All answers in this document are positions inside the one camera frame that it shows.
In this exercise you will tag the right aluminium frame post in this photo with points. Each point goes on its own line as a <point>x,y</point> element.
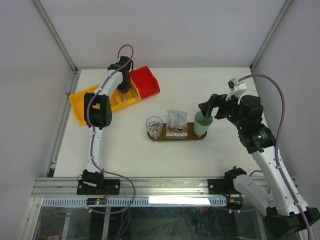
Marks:
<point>277,21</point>

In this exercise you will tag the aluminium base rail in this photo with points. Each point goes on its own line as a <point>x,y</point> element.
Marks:
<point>134,187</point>

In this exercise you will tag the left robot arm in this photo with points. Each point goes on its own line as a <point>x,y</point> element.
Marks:
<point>98,116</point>

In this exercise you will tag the clear compartment organizer box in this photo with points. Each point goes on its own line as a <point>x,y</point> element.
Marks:
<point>176,134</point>

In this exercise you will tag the aluminium frame post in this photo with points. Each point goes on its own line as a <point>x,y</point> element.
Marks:
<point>54,34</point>
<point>277,21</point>

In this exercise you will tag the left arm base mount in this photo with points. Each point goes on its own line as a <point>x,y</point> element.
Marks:
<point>94,183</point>

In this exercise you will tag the oval wooden tray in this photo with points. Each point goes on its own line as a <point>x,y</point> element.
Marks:
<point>191,136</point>

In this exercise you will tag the white slotted cable duct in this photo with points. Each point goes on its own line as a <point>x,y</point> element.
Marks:
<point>151,201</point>

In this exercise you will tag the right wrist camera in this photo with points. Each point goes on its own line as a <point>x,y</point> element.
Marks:
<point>237,88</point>

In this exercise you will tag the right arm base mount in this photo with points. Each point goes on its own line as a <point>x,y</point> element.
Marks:
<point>224,186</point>

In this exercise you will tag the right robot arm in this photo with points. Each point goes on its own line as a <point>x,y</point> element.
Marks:
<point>284,210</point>

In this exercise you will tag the white toothpaste tube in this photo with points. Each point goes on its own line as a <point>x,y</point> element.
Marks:
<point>172,116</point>
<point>181,118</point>

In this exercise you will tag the clear plastic cup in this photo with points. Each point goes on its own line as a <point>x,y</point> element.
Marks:
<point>154,126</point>

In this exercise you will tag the left aluminium frame post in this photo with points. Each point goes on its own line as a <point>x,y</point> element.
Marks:
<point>54,34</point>

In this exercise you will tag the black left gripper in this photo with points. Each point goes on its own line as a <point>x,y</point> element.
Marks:
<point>125,88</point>

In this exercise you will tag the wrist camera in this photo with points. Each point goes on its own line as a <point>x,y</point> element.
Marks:
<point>114,66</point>
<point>237,88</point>

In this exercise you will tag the yellow toothpaste bin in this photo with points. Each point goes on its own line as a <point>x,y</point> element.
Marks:
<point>115,101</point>

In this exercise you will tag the red plastic bin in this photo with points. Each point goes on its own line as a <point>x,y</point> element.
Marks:
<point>145,82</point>

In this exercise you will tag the empty yellow bin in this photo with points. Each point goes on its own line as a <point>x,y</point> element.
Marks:
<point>77,103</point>

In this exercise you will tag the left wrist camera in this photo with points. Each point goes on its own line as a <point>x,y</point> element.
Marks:
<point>114,66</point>

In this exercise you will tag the pale green cup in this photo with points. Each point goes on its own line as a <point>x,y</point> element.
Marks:
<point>201,124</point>

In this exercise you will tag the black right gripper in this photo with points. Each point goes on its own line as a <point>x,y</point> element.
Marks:
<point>216,101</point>

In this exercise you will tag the yellow toothbrush bin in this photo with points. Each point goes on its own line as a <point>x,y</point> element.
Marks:
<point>130,98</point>

